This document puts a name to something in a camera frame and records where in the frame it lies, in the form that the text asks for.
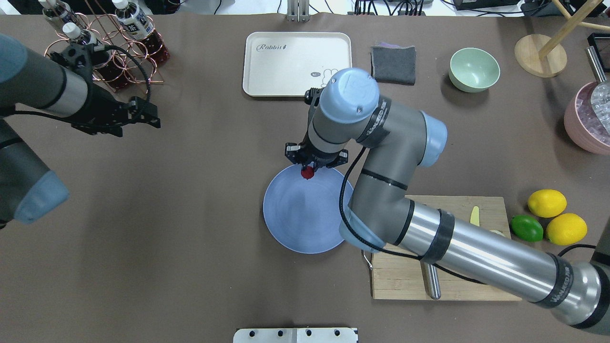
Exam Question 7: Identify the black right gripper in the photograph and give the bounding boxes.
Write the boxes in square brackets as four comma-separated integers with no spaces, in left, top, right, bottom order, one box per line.
[284,88,349,173]

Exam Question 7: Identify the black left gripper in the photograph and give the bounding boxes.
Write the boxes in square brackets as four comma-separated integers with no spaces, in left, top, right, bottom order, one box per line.
[50,43,161,137]

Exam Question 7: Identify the red strawberry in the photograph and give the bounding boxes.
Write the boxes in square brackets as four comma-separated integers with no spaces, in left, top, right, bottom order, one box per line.
[300,166,315,180]

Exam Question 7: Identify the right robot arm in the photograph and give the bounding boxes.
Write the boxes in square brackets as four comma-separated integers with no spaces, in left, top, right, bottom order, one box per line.
[285,68,610,336]

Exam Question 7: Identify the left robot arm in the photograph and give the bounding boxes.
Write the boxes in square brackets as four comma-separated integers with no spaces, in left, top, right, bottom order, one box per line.
[0,34,161,227]

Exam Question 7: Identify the blue plate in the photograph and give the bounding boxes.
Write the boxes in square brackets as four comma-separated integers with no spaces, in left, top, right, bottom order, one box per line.
[262,165,344,254]

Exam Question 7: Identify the bottle with dark drink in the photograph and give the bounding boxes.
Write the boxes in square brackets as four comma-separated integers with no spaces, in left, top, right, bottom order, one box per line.
[113,0,170,66]

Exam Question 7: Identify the cream rectangular tray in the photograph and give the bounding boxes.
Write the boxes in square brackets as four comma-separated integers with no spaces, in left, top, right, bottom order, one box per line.
[242,32,352,97]

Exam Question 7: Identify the grey folded cloth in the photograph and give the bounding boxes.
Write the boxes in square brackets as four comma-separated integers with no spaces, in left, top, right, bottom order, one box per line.
[370,42,417,85]

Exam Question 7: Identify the wooden cutting board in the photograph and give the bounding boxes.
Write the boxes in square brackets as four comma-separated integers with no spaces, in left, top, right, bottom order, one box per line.
[372,195,521,302]

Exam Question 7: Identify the yellow plastic knife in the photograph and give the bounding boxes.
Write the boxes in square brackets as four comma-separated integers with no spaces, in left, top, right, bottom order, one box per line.
[470,206,480,227]

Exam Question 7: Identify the mint green bowl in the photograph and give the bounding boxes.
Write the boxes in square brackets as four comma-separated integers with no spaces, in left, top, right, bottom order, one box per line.
[449,48,501,93]

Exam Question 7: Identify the green lime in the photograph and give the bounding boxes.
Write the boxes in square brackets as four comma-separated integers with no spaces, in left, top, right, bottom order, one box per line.
[510,215,543,242]

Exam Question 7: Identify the yellow lemon outer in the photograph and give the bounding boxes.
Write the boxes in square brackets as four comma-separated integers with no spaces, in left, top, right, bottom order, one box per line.
[527,189,567,218]

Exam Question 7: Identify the wooden cup stand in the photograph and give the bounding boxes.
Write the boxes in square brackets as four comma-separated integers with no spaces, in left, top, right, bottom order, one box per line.
[514,0,610,78]

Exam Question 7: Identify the yellow lemon near board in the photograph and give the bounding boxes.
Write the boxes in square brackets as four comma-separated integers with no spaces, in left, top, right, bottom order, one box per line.
[546,213,588,246]

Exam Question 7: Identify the pink bowl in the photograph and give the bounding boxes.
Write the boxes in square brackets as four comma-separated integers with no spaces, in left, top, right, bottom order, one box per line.
[564,82,610,156]

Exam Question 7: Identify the clear ice cubes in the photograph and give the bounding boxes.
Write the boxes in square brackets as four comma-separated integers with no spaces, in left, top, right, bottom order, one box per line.
[576,82,610,144]

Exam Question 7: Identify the metal ice scoop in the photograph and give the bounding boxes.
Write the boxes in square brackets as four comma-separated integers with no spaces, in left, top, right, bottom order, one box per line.
[587,46,610,111]

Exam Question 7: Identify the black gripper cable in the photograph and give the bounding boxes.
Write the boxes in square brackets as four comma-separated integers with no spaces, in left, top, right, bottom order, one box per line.
[339,147,597,285]

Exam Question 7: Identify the copper wire bottle rack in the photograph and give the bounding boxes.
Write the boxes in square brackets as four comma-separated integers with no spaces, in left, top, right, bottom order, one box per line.
[44,12,171,92]

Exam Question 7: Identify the steel knife handle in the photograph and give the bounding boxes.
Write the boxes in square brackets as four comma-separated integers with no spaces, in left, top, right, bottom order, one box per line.
[421,262,441,300]

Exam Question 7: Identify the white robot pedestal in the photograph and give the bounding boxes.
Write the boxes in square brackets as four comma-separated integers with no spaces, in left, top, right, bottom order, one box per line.
[233,327,359,343]

